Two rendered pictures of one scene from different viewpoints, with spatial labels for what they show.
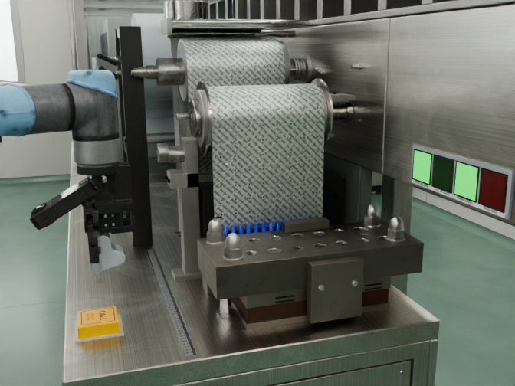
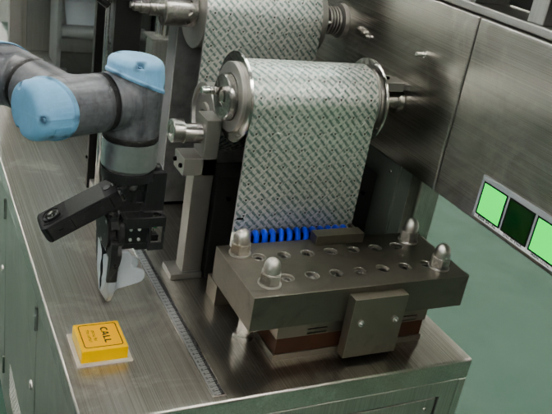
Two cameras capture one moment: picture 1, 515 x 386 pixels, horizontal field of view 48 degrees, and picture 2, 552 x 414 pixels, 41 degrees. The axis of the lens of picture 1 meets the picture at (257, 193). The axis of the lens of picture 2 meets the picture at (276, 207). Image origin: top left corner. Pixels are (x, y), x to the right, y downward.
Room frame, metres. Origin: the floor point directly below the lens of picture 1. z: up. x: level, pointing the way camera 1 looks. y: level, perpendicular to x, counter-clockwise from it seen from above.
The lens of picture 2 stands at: (-0.02, 0.26, 1.60)
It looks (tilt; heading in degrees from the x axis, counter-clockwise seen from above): 24 degrees down; 348
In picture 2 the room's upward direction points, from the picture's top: 10 degrees clockwise
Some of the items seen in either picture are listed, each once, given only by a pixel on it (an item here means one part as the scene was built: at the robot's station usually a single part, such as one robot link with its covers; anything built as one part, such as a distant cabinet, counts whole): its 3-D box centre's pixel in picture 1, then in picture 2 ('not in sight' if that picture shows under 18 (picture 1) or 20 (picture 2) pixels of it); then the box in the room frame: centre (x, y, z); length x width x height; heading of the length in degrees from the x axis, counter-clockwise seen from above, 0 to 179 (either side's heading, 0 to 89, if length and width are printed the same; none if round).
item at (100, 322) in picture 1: (98, 322); (99, 341); (0.94, 0.29, 0.91); 0.07 x 0.07 x 0.02; 17
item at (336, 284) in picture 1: (335, 289); (373, 324); (0.95, -0.14, 0.96); 0.10 x 0.03 x 0.11; 107
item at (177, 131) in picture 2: (162, 152); (176, 130); (1.17, 0.20, 1.18); 0.04 x 0.02 x 0.04; 17
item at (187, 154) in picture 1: (182, 210); (189, 197); (1.18, 0.16, 1.05); 0.06 x 0.05 x 0.31; 107
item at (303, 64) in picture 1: (293, 69); (326, 20); (1.48, -0.09, 1.33); 0.07 x 0.07 x 0.07; 17
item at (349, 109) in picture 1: (334, 112); (382, 99); (1.25, -0.17, 1.25); 0.07 x 0.04 x 0.04; 107
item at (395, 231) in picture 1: (395, 227); (441, 255); (1.04, -0.26, 1.05); 0.04 x 0.04 x 0.04
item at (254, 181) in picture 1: (269, 184); (301, 184); (1.14, -0.03, 1.12); 0.23 x 0.01 x 0.18; 107
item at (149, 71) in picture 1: (144, 72); (146, 6); (1.37, 0.26, 1.33); 0.06 x 0.03 x 0.03; 107
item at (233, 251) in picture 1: (233, 245); (271, 270); (0.95, 0.04, 1.05); 0.04 x 0.04 x 0.04
